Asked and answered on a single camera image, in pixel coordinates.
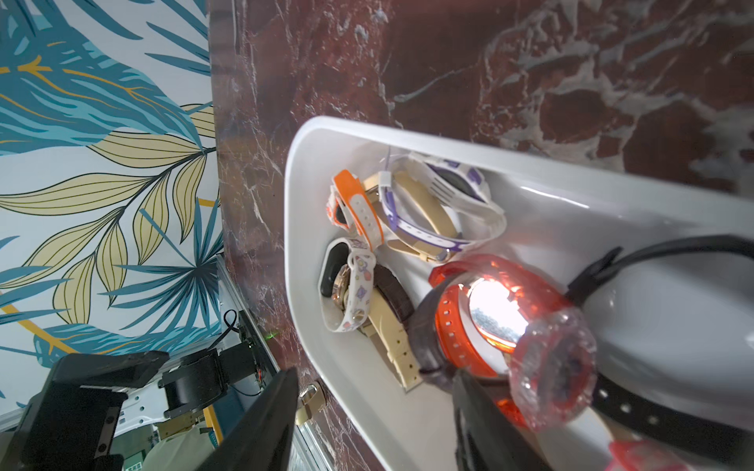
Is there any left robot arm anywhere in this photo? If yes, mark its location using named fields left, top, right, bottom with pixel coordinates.
left=1, top=343, right=258, bottom=470

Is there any purple white strap watch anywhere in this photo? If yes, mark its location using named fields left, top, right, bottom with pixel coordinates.
left=376, top=151, right=507, bottom=256

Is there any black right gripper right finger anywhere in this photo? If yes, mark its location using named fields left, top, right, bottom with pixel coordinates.
left=452, top=370, right=550, bottom=471

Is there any white plastic storage box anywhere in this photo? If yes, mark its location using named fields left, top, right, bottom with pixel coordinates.
left=285, top=117, right=753, bottom=470

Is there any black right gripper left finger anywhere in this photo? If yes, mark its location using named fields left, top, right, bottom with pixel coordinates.
left=194, top=368, right=298, bottom=470

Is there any black strap watch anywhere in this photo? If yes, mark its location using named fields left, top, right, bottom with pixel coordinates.
left=567, top=235, right=753, bottom=470

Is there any beige strap watch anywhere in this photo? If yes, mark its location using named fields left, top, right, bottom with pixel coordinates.
left=362, top=171, right=459, bottom=264

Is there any white orange strap watch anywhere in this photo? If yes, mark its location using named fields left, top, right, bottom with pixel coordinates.
left=326, top=170, right=385, bottom=251

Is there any red transparent watch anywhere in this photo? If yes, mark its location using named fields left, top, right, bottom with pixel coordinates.
left=401, top=254, right=598, bottom=431

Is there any white pink strap watch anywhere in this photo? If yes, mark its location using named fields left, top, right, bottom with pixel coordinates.
left=606, top=441, right=690, bottom=471

